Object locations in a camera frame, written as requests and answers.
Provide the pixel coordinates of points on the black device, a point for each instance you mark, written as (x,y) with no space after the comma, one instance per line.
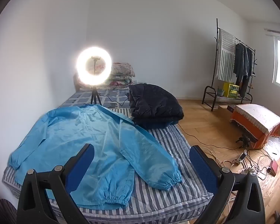
(245,141)

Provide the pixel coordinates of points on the white striped hanging towel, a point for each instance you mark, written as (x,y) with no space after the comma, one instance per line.
(225,58)

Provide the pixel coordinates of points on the blue patchwork bed sheet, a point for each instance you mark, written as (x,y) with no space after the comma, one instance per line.
(79,96)

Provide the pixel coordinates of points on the striped bed quilt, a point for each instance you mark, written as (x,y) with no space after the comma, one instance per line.
(168,198)

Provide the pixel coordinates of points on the floral pillows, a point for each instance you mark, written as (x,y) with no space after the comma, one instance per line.
(122,71)

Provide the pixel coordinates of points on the light blue jacket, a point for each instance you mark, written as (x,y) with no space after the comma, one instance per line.
(84,130)

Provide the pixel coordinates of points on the black clothes rack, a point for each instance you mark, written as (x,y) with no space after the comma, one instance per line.
(216,51)

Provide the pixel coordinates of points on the hanging dark clothes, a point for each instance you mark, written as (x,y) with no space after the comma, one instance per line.
(241,65)

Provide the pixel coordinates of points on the white power strip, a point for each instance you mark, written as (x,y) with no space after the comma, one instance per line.
(240,158)

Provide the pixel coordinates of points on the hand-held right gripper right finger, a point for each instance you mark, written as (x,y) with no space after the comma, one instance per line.
(203,168)

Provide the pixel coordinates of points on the dark striped cloth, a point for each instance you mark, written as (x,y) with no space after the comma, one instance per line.
(5,211)

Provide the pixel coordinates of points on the yellow box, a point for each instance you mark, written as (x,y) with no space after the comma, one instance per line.
(231,89)

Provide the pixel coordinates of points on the orange wooden nightstand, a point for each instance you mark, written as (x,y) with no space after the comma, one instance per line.
(249,133)

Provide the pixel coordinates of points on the red device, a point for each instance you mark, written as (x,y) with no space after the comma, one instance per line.
(274,168)

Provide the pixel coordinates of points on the dark navy puffer jacket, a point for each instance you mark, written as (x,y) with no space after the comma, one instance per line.
(154,102)

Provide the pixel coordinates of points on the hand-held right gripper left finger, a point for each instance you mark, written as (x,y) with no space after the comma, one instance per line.
(81,165)

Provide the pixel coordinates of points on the clear plastic sheet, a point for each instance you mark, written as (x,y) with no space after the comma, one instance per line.
(275,147)

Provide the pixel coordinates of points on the white lace cover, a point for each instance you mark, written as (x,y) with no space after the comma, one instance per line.
(259,115)

